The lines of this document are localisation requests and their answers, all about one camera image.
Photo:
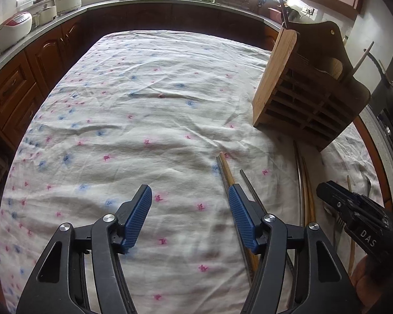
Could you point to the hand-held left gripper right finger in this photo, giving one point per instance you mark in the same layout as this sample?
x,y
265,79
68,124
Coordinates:
x,y
244,222

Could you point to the floral white tablecloth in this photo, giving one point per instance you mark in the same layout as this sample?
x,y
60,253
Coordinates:
x,y
150,104

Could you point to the small white electric pot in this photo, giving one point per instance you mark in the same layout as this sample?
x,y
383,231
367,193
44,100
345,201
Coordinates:
x,y
46,14

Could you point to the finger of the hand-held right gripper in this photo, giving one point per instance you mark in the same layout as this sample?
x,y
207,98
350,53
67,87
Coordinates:
x,y
340,204

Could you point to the white and red rice cooker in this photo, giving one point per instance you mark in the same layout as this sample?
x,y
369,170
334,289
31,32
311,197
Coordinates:
x,y
13,27

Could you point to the metal fork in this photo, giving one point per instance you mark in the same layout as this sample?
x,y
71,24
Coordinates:
x,y
367,184

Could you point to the pink container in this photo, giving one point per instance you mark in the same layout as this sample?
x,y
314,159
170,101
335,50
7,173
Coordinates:
x,y
275,14

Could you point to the grey kitchen countertop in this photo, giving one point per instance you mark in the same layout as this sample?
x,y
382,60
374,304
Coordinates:
x,y
39,32

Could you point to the wooden utensil holder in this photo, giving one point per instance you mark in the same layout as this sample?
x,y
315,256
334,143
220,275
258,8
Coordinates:
x,y
268,81

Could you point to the wall socket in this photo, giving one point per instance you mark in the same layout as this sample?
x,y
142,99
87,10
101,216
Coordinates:
x,y
309,9

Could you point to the person's right hand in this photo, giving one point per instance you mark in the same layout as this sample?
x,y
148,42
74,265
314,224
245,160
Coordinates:
x,y
365,278

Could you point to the wooden spoon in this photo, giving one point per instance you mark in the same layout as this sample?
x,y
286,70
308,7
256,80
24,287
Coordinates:
x,y
334,67

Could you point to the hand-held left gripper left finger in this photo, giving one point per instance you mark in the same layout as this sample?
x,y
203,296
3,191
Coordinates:
x,y
137,219

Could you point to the light wooden chopstick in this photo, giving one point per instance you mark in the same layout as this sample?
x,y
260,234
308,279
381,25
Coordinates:
x,y
363,55

